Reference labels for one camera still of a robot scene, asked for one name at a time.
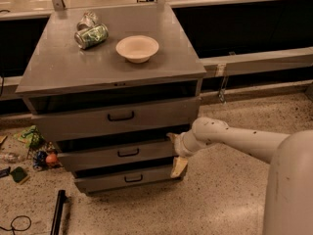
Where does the black cable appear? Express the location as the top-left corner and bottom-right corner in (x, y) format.
(0, 214), (32, 235)

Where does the grey top drawer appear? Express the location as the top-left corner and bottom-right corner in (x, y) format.
(32, 97), (200, 141)

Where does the grey drawer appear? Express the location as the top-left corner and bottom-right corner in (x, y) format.
(58, 140), (177, 171)
(32, 97), (200, 141)
(74, 164), (173, 195)

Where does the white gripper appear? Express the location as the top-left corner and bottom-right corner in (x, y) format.
(166, 131), (200, 178)

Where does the black floor bar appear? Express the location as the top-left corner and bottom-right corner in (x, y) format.
(50, 190), (67, 235)

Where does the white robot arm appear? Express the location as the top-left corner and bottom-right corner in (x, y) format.
(168, 117), (313, 235)

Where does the green soda can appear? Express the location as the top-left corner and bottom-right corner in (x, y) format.
(74, 23), (109, 50)

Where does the green sponge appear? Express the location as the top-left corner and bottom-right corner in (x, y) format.
(10, 166), (29, 184)

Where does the green chip bag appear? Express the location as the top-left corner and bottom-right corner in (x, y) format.
(14, 125), (45, 149)

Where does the blue snack bag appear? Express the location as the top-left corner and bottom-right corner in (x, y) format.
(33, 151), (47, 171)

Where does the beige bowl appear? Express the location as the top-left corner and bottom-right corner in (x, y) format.
(115, 35), (159, 64)

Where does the dark small packet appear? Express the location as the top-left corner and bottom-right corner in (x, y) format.
(0, 167), (11, 178)

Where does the grey bottom drawer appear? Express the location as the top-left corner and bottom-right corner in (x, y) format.
(74, 164), (173, 195)

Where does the silver crushed can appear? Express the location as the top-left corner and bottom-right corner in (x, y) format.
(76, 11), (99, 30)

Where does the grey drawer cabinet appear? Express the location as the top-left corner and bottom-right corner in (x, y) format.
(16, 4), (205, 194)

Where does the clear plastic bottle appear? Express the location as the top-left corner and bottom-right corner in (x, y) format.
(0, 153), (24, 164)

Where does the orange fruit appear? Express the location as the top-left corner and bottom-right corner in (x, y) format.
(46, 154), (59, 166)

